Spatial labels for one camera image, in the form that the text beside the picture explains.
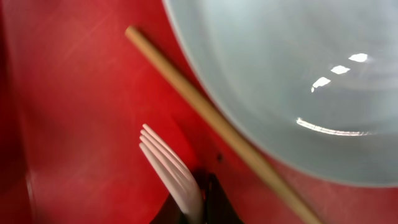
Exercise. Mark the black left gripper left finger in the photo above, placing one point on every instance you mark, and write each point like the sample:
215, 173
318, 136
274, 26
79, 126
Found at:
169, 213

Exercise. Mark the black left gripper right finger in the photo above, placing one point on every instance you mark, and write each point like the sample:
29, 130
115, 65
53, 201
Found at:
218, 209

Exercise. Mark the white plastic fork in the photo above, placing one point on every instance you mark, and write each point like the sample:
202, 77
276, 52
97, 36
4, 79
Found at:
174, 174

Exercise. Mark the wooden chopstick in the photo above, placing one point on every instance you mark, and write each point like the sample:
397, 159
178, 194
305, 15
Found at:
248, 154

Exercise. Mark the red plastic tray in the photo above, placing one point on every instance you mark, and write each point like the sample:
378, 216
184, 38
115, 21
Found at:
83, 92

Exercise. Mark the light blue plate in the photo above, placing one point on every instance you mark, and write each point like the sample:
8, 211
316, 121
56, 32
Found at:
313, 84

